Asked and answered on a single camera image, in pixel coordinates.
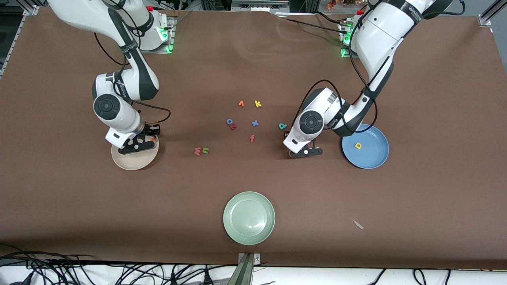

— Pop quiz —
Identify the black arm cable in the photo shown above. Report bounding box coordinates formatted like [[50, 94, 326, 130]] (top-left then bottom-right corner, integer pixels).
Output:
[[94, 32, 172, 127], [301, 24, 378, 134]]

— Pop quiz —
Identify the pale green plate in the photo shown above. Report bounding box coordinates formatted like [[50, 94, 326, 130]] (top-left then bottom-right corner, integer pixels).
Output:
[[223, 191, 276, 246]]

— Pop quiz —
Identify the beige brown plate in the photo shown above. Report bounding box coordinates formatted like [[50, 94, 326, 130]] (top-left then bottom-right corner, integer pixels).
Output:
[[111, 137, 159, 171]]

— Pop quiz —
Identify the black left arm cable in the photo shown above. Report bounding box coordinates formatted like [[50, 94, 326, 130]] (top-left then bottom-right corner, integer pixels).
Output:
[[301, 24, 378, 134]]

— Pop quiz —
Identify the grey metal box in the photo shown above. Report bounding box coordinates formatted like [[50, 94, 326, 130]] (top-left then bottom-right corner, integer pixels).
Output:
[[231, 0, 290, 12]]

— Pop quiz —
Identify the paper table cover sheet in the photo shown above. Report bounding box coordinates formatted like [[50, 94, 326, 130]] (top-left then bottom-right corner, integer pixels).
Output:
[[0, 8, 507, 270]]

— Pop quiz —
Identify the black cable on table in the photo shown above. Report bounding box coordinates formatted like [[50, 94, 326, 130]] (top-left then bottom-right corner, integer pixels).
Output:
[[277, 14, 349, 36]]

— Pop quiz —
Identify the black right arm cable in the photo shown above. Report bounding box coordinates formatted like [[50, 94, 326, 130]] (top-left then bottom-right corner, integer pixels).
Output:
[[94, 32, 172, 127]]

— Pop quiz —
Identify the blue plate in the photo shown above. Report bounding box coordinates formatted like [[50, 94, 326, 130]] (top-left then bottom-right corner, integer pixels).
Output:
[[341, 123, 390, 170]]

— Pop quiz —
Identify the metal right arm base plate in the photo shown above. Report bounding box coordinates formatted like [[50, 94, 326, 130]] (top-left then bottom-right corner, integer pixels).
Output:
[[152, 16, 175, 55]]

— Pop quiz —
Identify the metal table edge bracket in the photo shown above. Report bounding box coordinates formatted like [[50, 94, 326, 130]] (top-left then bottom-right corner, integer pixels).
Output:
[[237, 253, 262, 285]]

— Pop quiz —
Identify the black cable tangle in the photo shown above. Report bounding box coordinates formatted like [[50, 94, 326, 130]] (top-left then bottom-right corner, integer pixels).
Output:
[[0, 243, 238, 285]]

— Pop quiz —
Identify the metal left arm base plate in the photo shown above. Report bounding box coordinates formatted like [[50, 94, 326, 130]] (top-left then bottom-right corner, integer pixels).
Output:
[[339, 22, 357, 59]]

